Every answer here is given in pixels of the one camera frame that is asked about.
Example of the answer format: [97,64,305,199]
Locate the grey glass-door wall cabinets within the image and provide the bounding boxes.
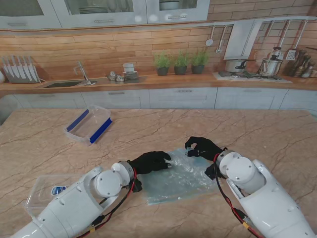
[0,0,211,29]

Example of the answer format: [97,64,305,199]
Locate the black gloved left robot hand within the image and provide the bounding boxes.
[128,150,174,176]

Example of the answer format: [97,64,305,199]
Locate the grey base cabinets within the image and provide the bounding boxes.
[0,87,317,110]

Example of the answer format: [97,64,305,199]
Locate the red black right arm cable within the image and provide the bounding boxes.
[212,153,264,238]

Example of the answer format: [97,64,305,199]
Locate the wooden kitchen countertop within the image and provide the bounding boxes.
[0,72,317,98]

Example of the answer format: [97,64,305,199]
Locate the clear plastic lid blue label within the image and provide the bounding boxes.
[21,174,85,219]

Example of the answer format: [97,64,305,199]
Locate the hanging copper-handled utensil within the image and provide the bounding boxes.
[277,21,292,49]
[262,21,275,43]

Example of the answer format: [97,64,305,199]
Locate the clear plastic crate blue clips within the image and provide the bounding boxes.
[63,105,113,147]

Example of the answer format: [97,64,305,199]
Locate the clear plastic bag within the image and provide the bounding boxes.
[142,147,216,207]

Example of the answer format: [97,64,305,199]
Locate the dark kitchen sink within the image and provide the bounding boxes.
[44,80,84,89]

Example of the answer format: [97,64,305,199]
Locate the steel kitchen faucet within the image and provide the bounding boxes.
[73,61,97,86]

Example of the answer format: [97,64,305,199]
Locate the knife block with knives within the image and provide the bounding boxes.
[1,56,42,84]

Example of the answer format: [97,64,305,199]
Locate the plates stacked inside cabinet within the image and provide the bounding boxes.
[78,6,110,14]

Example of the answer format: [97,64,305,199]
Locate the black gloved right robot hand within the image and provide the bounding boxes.
[184,136,225,162]

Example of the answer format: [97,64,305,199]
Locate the stack of plates with cups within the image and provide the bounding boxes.
[122,63,139,81]

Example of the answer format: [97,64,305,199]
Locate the bowl inside cabinet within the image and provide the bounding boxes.
[158,0,180,11]

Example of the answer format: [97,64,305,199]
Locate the red black left arm cable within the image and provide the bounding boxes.
[74,168,139,238]

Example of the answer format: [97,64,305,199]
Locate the red black arm cable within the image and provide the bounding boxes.
[74,168,139,238]
[212,153,264,238]

